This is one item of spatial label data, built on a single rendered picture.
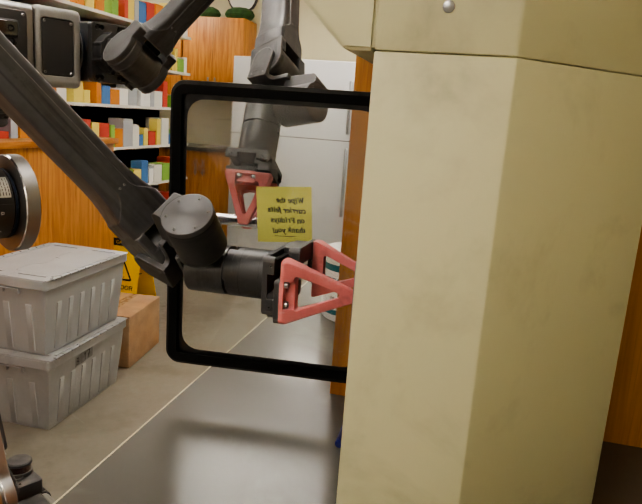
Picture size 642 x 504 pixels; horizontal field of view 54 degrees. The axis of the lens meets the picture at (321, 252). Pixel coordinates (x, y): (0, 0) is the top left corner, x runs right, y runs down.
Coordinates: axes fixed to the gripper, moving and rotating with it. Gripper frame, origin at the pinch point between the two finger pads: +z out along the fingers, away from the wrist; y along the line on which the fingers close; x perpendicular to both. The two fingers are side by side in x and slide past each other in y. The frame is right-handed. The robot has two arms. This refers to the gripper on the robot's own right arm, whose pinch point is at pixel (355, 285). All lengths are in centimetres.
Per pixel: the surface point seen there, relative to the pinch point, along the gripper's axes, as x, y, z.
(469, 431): 8.0, -14.2, 13.7
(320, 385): 23.3, 24.6, -9.5
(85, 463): 114, 124, -125
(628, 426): 21.4, 23.3, 34.9
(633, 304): 4.1, 23.1, 33.0
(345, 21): -25.3, -14.8, 0.7
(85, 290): 59, 163, -151
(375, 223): -9.3, -14.7, 4.3
